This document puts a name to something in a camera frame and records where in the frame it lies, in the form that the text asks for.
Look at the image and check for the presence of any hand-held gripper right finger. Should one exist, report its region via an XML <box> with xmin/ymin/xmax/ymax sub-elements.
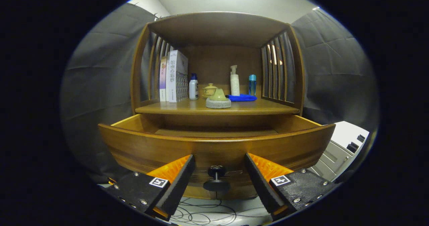
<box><xmin>244</xmin><ymin>153</ymin><xmax>337</xmax><ymax>221</ymax></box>

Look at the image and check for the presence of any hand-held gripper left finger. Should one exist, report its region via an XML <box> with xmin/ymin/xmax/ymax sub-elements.
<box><xmin>108</xmin><ymin>154</ymin><xmax>196</xmax><ymax>221</ymax></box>

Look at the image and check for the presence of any black drawer knob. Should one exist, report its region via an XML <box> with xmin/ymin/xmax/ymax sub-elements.
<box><xmin>203</xmin><ymin>166</ymin><xmax>231</xmax><ymax>192</ymax></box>

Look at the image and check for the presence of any wooden drawer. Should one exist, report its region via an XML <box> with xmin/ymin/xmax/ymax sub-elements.
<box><xmin>98</xmin><ymin>114</ymin><xmax>336</xmax><ymax>200</ymax></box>

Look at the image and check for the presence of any green scrub brush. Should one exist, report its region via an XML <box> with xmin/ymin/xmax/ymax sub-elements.
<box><xmin>205</xmin><ymin>88</ymin><xmax>232</xmax><ymax>109</ymax></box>

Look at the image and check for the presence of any wooden countertop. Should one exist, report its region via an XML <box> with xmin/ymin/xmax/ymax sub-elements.
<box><xmin>135</xmin><ymin>97</ymin><xmax>300</xmax><ymax>116</ymax></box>

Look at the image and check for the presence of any white side cabinet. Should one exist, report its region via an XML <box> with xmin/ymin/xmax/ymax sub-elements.
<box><xmin>307</xmin><ymin>121</ymin><xmax>370</xmax><ymax>182</ymax></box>

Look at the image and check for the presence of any wooden cabinet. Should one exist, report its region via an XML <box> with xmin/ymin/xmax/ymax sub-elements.
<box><xmin>130</xmin><ymin>11</ymin><xmax>305</xmax><ymax>200</ymax></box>

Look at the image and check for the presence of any blue folded cloth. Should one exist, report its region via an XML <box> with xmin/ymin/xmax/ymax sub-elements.
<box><xmin>226</xmin><ymin>94</ymin><xmax>258</xmax><ymax>102</ymax></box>

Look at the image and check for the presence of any white bottle with blue cap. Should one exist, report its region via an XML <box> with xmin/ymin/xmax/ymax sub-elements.
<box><xmin>189</xmin><ymin>73</ymin><xmax>199</xmax><ymax>101</ymax></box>

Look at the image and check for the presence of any yellow lidded teacup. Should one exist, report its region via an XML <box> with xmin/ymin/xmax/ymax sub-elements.
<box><xmin>202</xmin><ymin>83</ymin><xmax>218</xmax><ymax>99</ymax></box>

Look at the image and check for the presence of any white pump bottle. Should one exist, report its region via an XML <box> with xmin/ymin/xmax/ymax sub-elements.
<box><xmin>230</xmin><ymin>65</ymin><xmax>240</xmax><ymax>96</ymax></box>

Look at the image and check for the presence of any white book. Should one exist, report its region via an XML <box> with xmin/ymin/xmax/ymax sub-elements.
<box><xmin>166</xmin><ymin>50</ymin><xmax>189</xmax><ymax>103</ymax></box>

